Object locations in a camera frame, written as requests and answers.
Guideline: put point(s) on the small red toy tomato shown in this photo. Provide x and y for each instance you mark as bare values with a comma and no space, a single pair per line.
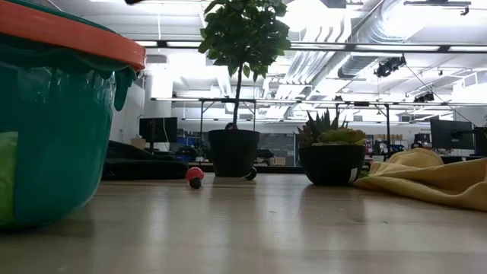
195,173

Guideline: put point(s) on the dark toy plum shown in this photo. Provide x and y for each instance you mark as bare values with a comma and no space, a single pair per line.
251,174

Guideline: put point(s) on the black computer monitor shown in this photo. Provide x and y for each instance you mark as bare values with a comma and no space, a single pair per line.
481,141
451,133
158,129

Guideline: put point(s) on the cardboard box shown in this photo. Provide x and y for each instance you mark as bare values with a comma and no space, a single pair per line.
137,143

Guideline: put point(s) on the green basket with orange rim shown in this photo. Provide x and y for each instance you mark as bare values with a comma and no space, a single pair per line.
57,133

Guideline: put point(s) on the leafy plant in black pot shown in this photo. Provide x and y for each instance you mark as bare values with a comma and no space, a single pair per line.
234,152

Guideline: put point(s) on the small dark toy blueberry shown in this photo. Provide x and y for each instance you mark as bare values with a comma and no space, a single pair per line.
195,183

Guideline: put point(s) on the succulents in black bowl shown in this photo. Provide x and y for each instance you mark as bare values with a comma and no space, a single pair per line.
331,163

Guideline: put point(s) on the black ceiling spotlight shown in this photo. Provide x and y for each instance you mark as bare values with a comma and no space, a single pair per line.
388,66
424,98

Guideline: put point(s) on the yellow cloth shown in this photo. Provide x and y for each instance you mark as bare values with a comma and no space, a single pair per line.
418,179

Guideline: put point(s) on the black overhead rail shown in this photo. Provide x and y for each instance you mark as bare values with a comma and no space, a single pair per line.
342,47

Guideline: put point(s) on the black metal table frame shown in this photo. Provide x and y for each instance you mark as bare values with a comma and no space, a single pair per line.
281,169

